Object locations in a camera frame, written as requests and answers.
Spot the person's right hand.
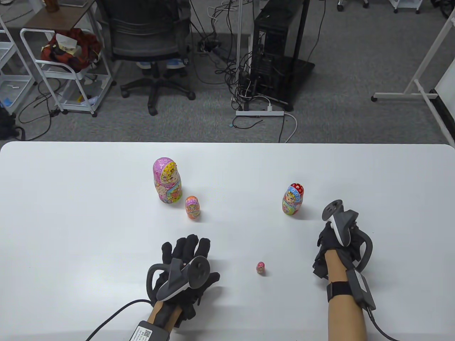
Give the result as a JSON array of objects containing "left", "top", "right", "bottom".
[{"left": 312, "top": 222, "right": 364, "bottom": 282}]

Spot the person's left hand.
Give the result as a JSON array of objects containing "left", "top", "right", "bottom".
[{"left": 151, "top": 234, "right": 221, "bottom": 320}]

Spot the small orange Russian doll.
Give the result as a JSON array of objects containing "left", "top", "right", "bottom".
[{"left": 185, "top": 195, "right": 200, "bottom": 220}]

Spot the red blue Russian doll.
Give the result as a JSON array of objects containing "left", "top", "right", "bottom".
[{"left": 282, "top": 183, "right": 305, "bottom": 216}]

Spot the large pink Russian doll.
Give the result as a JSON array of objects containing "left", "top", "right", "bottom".
[{"left": 153, "top": 157, "right": 183, "bottom": 204}]

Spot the person's left forearm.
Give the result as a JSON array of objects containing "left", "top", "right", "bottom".
[{"left": 148, "top": 302, "right": 183, "bottom": 331}]

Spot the person's right forearm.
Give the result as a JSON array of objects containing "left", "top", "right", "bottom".
[{"left": 325, "top": 250, "right": 367, "bottom": 341}]

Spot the grey hand controller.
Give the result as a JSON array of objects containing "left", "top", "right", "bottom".
[
  {"left": 322, "top": 200, "right": 374, "bottom": 274},
  {"left": 146, "top": 256, "right": 211, "bottom": 302}
]

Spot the white power strip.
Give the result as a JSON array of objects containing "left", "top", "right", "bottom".
[{"left": 236, "top": 110, "right": 285, "bottom": 117}]

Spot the black metal stand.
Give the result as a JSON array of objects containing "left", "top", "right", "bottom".
[{"left": 284, "top": 0, "right": 316, "bottom": 111}]

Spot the white board panel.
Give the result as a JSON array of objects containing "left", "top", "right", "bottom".
[{"left": 428, "top": 60, "right": 455, "bottom": 142}]

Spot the white rolling cart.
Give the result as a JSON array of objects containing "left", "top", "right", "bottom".
[{"left": 20, "top": 28, "right": 118, "bottom": 118}]

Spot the black computer tower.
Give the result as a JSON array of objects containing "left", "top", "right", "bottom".
[{"left": 249, "top": 6, "right": 296, "bottom": 111}]

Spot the white metal pole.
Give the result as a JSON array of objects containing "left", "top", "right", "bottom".
[{"left": 233, "top": 0, "right": 246, "bottom": 111}]

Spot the black power brick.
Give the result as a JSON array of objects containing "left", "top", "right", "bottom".
[{"left": 197, "top": 40, "right": 223, "bottom": 54}]

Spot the black backpack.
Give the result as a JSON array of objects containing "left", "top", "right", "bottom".
[{"left": 0, "top": 106, "right": 26, "bottom": 140}]

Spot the black office chair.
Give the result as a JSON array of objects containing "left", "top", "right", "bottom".
[{"left": 95, "top": 0, "right": 196, "bottom": 116}]

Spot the red orange fabric bag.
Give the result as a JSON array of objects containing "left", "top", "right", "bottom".
[{"left": 40, "top": 28, "right": 102, "bottom": 71}]

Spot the white shelf unit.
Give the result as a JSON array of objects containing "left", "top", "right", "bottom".
[{"left": 0, "top": 16, "right": 37, "bottom": 116}]

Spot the white paper sheet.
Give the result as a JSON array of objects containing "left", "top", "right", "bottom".
[{"left": 55, "top": 33, "right": 79, "bottom": 50}]

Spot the wooden side table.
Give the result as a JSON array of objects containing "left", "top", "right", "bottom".
[{"left": 23, "top": 0, "right": 99, "bottom": 31}]

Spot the black wheeled base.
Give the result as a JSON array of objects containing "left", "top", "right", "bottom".
[{"left": 431, "top": 0, "right": 455, "bottom": 19}]

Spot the black wrist strap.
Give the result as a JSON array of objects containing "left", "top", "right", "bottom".
[{"left": 326, "top": 281, "right": 356, "bottom": 303}]

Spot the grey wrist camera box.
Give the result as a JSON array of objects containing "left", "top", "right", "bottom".
[
  {"left": 346, "top": 269, "right": 376, "bottom": 310},
  {"left": 133, "top": 320, "right": 171, "bottom": 341}
]

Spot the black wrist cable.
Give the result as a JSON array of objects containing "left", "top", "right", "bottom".
[
  {"left": 85, "top": 299, "right": 153, "bottom": 341},
  {"left": 366, "top": 307, "right": 396, "bottom": 341}
]

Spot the white floor cable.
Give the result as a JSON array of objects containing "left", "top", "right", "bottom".
[{"left": 283, "top": 113, "right": 298, "bottom": 143}]

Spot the thin cable with blue disc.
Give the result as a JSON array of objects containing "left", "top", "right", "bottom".
[{"left": 230, "top": 118, "right": 264, "bottom": 129}]

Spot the white metal frame stand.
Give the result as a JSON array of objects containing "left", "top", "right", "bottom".
[{"left": 371, "top": 10, "right": 455, "bottom": 147}]

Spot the tangle of black cables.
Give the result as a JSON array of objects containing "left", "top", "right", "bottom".
[{"left": 190, "top": 0, "right": 256, "bottom": 111}]

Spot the black floor cable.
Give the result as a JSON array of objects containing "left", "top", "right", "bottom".
[{"left": 18, "top": 76, "right": 61, "bottom": 142}]

